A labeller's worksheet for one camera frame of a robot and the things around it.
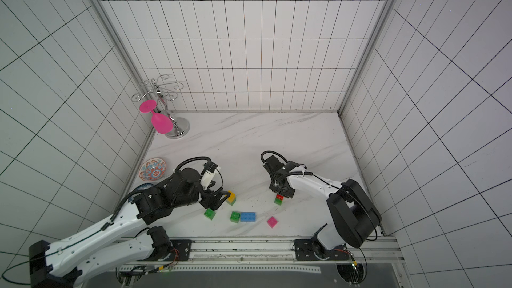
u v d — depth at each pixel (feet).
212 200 2.07
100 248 1.47
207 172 2.07
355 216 1.40
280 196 2.74
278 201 2.76
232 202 2.75
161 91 3.01
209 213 2.59
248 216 2.61
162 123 3.03
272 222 2.57
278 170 2.12
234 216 2.55
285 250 2.44
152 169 3.10
